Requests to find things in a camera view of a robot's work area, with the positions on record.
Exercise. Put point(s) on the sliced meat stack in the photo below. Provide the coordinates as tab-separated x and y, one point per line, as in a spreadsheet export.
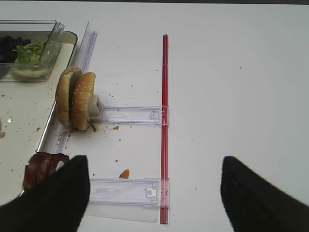
40	166

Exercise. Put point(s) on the clear lower right rail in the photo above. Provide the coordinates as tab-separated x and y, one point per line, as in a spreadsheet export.
141	192

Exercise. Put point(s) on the green lettuce pile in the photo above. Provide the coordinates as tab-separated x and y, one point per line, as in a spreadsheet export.
30	53

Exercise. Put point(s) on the metal baking tray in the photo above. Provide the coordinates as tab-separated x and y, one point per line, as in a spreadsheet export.
25	114

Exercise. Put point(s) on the sesame bun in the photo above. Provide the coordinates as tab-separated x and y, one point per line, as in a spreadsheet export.
64	92
82	94

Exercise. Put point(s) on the purple cabbage pile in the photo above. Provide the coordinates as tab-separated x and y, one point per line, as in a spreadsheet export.
8	48

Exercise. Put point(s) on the clear rail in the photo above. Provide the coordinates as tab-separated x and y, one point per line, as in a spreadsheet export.
151	115
141	192

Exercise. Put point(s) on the white bun pusher block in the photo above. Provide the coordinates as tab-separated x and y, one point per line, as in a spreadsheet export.
95	109

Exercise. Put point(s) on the red right strip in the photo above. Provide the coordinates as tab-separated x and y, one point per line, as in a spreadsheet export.
164	134

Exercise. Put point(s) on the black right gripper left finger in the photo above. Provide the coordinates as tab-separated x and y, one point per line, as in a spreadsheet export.
57	204

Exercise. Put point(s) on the clear plastic salad container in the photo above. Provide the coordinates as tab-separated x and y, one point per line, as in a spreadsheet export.
46	31

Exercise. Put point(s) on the sesame top bun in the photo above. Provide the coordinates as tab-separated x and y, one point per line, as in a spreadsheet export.
82	94

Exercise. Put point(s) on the clear upper right rail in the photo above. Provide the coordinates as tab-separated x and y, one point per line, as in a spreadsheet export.
151	115

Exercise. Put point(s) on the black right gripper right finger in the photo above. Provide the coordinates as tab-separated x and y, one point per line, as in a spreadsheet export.
254	205

